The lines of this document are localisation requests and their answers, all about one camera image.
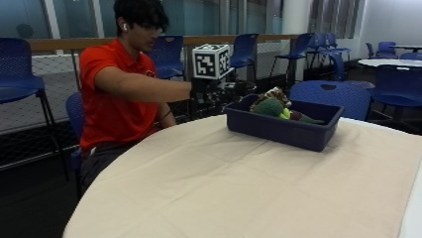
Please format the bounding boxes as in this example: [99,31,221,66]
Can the black cable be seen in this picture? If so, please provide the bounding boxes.
[157,108,175,124]

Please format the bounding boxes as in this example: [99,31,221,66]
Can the green soft toy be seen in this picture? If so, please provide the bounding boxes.
[252,97,328,126]

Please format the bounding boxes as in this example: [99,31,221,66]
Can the blue plastic bin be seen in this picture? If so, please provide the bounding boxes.
[223,93,347,153]

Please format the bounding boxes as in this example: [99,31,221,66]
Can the white marker cube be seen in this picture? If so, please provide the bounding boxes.
[192,43,233,80]

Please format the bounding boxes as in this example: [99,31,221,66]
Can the blue chair with handle hole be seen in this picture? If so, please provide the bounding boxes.
[289,79,373,122]

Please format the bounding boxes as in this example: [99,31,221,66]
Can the white round table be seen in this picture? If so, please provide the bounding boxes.
[388,45,422,52]
[357,58,422,69]

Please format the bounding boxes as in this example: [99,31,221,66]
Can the the person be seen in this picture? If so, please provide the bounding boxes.
[78,0,193,192]

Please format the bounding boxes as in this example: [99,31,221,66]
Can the beige tablecloth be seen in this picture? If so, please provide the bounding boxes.
[63,113,422,238]

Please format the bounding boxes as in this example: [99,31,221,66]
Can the glasses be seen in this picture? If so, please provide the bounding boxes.
[136,23,168,34]

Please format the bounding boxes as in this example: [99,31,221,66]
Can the blue tall chair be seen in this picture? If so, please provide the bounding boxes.
[0,37,71,181]

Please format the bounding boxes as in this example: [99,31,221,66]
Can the striped brown soft toy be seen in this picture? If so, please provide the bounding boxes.
[249,86,293,112]

